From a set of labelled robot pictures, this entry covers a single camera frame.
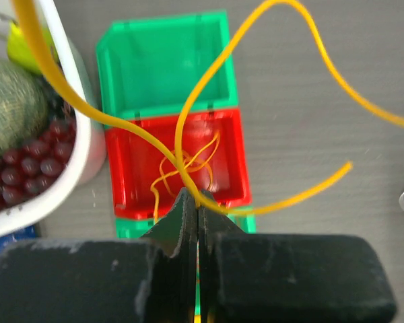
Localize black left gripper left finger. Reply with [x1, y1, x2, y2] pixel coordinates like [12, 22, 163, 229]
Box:
[0, 189, 197, 322]

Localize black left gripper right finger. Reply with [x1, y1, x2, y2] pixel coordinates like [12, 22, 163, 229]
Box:
[198, 207, 397, 322]

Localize yellow bin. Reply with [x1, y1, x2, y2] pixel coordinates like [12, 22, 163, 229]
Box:
[193, 315, 215, 323]

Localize near green bin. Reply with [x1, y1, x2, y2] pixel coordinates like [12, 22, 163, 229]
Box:
[115, 213, 257, 315]

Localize green bin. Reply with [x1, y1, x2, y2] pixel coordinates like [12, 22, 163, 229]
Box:
[96, 11, 230, 120]
[115, 213, 257, 315]

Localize red bin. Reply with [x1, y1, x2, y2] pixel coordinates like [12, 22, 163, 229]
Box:
[106, 108, 252, 220]

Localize blue Doritos bag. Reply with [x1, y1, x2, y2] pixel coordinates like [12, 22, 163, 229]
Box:
[0, 225, 41, 253]

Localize white plastic basket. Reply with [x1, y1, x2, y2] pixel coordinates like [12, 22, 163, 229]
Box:
[0, 1, 106, 237]

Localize dark toy grapes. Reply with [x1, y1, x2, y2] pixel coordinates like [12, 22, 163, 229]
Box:
[0, 96, 77, 211]

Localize far green bin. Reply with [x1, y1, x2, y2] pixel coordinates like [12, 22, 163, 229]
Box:
[96, 11, 230, 120]

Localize green toy melon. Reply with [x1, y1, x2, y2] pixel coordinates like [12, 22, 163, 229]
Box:
[0, 58, 48, 155]

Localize yellow toy pear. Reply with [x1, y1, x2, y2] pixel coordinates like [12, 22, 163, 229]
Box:
[6, 20, 59, 75]

